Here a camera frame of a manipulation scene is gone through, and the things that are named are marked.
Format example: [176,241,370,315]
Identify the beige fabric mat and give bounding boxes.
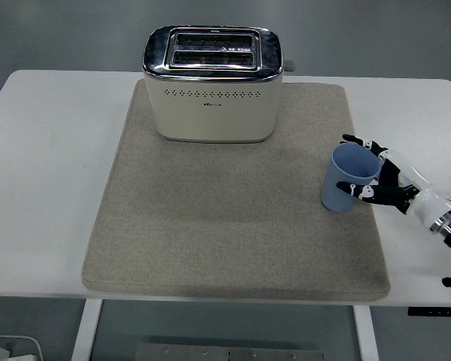
[80,80,392,302]

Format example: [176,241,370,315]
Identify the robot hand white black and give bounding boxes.
[336,133,451,227]

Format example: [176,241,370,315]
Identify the grey metal plate with screws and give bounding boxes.
[135,342,326,361]

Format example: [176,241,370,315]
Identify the black table control panel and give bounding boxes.
[407,307,451,317]

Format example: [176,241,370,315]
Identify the blue ribbed cup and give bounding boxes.
[319,142,383,214]

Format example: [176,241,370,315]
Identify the white table leg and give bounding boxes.
[353,305,380,361]
[70,299,103,361]

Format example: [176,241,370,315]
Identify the cream toaster with chrome top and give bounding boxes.
[141,25,298,144]

